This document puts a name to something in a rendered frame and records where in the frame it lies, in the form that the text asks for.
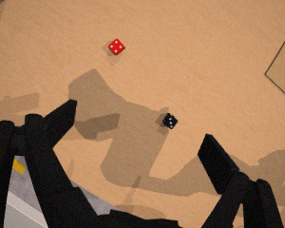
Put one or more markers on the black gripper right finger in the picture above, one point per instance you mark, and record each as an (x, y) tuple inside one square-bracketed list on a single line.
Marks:
[(259, 195)]

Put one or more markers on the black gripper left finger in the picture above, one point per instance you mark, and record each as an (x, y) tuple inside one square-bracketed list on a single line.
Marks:
[(63, 205)]

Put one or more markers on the black die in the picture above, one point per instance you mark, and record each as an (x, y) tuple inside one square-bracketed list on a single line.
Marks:
[(170, 121)]

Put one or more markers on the red die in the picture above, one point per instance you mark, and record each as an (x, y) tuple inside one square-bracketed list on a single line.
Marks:
[(116, 46)]

